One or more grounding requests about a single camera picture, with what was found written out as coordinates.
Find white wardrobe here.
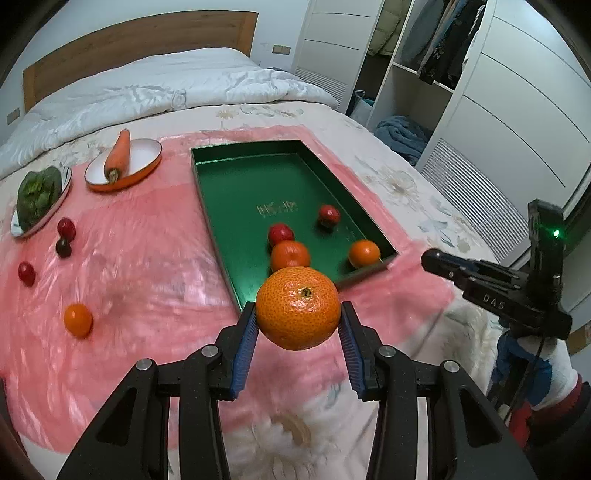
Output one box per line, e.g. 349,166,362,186
293,0,591,315

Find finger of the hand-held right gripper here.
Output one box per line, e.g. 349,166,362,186
421,249,476,291

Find cream puffer jacket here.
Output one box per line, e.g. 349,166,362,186
369,0,413,59

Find orange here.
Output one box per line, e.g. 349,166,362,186
256,266,341,350
64,303,93,337
270,240,311,273
348,240,381,268

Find dark hanging clothes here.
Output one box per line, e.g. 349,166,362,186
418,0,486,86

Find black cable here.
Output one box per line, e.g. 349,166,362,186
505,336,548,422

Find person's right hand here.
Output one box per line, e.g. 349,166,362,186
496,329,580,412

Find carrot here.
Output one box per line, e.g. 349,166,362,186
104,129,131,184

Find white duvet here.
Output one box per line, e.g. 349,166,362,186
0,46,340,181

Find blue folded towel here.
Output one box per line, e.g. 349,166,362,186
374,115,433,165

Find white bag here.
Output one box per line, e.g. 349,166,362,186
353,90,375,126

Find white oval plate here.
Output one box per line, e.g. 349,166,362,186
10,166,73,238

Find wooden headboard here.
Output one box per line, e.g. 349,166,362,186
23,11,258,112

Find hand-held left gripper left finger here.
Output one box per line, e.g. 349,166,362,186
55,301,260,480

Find green rectangular tray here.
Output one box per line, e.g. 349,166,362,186
191,140,399,311

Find pink plastic sheet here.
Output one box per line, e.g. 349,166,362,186
0,124,455,450

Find green leafy vegetable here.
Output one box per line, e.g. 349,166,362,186
17,167,63,229

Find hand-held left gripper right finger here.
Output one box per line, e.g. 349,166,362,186
341,301,539,480

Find orange rimmed white bowl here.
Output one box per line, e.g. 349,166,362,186
84,138,163,193

